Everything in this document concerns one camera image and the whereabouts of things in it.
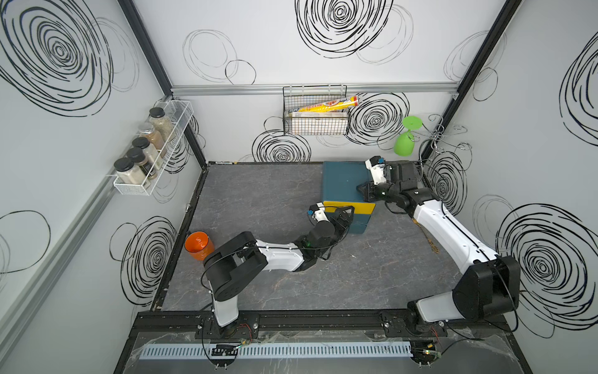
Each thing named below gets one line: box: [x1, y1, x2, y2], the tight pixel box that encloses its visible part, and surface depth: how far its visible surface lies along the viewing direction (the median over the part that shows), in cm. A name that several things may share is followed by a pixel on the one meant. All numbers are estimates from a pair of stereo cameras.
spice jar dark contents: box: [126, 147, 159, 181], surface depth 66 cm
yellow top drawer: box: [323, 201, 377, 215], surface depth 82 cm
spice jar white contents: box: [132, 137, 164, 171], surface depth 70 cm
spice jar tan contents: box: [148, 107, 175, 142], surface depth 77 cm
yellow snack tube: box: [291, 95, 359, 113], surface depth 88 cm
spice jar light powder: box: [113, 157, 146, 185], surface depth 63 cm
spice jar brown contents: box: [137, 122, 165, 151], surface depth 71 cm
